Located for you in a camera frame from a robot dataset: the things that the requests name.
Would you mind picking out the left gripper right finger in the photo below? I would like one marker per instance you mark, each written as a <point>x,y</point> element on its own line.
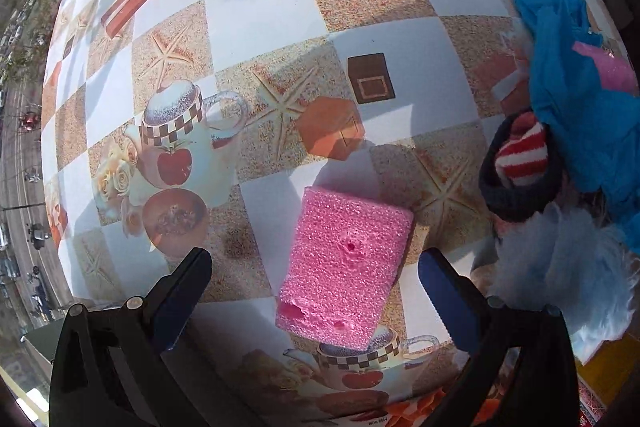
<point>544,384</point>

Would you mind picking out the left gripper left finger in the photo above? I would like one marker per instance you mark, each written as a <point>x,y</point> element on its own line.
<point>86,389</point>

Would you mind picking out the pink sponge block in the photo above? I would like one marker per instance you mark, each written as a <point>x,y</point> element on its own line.
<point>615,73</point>
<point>344,260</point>

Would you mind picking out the red patterned carton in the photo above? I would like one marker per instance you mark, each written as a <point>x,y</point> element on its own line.
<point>609,385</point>

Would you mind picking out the light blue fluffy duster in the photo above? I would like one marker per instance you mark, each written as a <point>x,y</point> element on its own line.
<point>560,257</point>

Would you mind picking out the floral printed box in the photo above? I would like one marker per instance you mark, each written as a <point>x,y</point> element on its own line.
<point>415,411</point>

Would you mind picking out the striped navy pink sock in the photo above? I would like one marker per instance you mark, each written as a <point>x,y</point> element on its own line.
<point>523,169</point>

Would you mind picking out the blue crumpled cloth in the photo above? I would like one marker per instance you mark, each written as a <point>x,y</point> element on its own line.
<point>597,130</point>

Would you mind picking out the checkered patterned tablecloth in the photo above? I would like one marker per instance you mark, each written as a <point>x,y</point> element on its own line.
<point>170,124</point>

